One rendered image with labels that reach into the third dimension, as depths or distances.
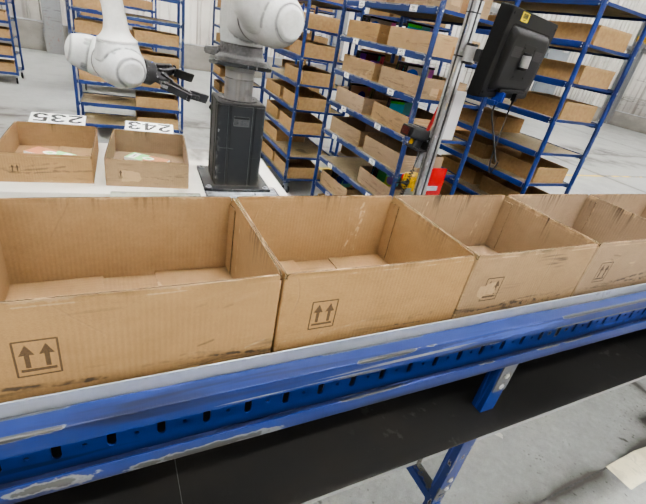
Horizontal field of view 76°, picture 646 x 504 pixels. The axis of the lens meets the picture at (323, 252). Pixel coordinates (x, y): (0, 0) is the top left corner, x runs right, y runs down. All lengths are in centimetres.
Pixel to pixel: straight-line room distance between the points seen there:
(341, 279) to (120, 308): 32
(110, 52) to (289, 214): 68
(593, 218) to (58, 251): 149
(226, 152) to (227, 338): 112
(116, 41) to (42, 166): 56
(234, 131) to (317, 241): 79
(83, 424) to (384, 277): 47
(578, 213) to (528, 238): 41
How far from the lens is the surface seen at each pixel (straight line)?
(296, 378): 66
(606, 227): 159
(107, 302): 58
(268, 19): 141
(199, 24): 1059
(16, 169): 171
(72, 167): 168
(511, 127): 341
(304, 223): 93
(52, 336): 61
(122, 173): 165
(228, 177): 170
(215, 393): 62
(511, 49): 175
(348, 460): 95
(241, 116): 164
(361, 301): 72
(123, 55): 130
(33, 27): 1046
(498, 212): 131
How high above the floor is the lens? 138
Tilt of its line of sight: 28 degrees down
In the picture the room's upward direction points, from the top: 11 degrees clockwise
